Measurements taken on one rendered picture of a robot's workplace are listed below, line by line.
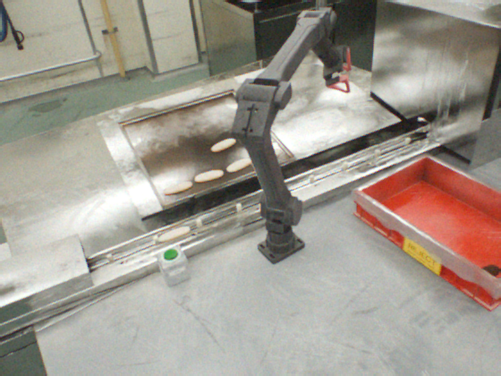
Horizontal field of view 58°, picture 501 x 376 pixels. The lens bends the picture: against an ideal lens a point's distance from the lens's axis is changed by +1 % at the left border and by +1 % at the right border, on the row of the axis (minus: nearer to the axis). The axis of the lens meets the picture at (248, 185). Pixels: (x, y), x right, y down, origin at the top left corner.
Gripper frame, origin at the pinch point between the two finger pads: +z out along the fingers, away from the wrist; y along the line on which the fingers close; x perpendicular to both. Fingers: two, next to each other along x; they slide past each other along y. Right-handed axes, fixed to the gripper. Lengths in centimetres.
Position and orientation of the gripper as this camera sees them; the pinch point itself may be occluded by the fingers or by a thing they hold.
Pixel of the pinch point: (347, 80)
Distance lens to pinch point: 146.0
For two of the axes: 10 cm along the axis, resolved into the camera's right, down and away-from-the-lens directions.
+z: 6.3, 4.9, 6.0
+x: 7.6, -2.5, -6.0
